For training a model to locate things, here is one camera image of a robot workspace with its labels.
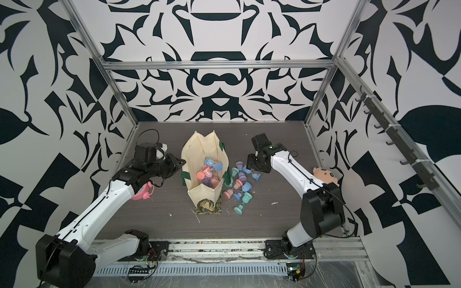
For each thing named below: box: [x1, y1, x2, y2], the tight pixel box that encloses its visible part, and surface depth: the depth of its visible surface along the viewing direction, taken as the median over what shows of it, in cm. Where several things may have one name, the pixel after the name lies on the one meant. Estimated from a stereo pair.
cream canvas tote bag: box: [181, 130, 232, 208], surface depth 88 cm
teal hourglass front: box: [233, 204, 244, 216], surface depth 85 cm
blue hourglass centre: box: [241, 181, 253, 192], surface depth 91 cm
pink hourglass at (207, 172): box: [198, 166, 213, 180], surface depth 89 cm
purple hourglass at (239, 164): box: [234, 160, 244, 171], surface depth 99 cm
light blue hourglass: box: [215, 162, 223, 172], surface depth 90 cm
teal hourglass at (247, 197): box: [242, 192, 253, 204], surface depth 88 cm
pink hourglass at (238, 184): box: [233, 178, 244, 190], surface depth 93 cm
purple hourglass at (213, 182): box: [208, 177, 220, 189], surface depth 89 cm
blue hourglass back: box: [205, 157, 215, 167], surface depth 95 cm
